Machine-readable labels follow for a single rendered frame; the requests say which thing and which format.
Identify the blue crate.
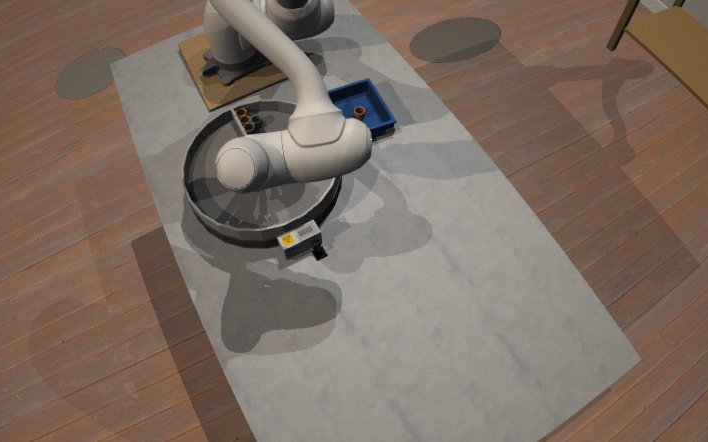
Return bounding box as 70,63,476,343
328,78,396,139

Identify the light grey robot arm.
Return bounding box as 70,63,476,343
200,0,372,194

